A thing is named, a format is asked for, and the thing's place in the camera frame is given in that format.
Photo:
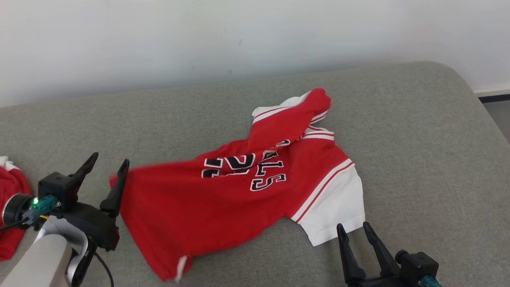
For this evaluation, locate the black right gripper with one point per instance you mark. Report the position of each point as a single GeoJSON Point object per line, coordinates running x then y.
{"type": "Point", "coordinates": [378, 283]}

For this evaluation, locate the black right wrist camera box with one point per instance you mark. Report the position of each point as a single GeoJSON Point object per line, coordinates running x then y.
{"type": "Point", "coordinates": [416, 265]}

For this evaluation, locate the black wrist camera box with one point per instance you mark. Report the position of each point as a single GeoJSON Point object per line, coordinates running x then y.
{"type": "Point", "coordinates": [59, 187]}
{"type": "Point", "coordinates": [416, 265]}

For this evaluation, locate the white wall baseboard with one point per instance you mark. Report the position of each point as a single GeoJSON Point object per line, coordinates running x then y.
{"type": "Point", "coordinates": [492, 91]}

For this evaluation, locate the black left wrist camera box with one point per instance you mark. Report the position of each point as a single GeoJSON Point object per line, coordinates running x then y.
{"type": "Point", "coordinates": [59, 187]}

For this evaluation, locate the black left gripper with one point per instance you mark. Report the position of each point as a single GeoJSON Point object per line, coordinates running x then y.
{"type": "Point", "coordinates": [95, 227]}

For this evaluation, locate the red and white jersey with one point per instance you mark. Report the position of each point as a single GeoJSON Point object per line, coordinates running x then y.
{"type": "Point", "coordinates": [199, 207]}
{"type": "Point", "coordinates": [10, 245]}

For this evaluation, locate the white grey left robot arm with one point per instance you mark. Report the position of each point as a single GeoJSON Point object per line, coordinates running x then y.
{"type": "Point", "coordinates": [44, 259]}

